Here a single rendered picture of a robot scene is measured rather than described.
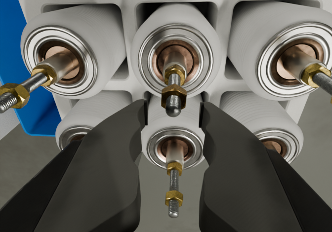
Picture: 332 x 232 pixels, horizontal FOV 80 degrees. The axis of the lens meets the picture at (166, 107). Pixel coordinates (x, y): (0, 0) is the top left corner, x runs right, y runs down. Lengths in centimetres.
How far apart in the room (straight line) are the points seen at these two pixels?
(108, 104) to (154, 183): 49
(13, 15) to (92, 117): 31
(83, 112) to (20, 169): 62
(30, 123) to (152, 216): 59
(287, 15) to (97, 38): 18
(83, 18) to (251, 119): 22
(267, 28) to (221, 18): 7
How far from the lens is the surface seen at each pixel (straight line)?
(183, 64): 18
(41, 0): 32
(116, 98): 31
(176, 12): 20
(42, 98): 57
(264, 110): 28
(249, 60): 22
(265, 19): 23
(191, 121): 25
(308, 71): 20
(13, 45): 51
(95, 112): 28
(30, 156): 80
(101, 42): 22
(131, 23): 28
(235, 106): 30
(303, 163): 75
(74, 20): 23
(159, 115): 26
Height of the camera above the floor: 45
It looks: 58 degrees down
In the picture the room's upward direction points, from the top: 174 degrees counter-clockwise
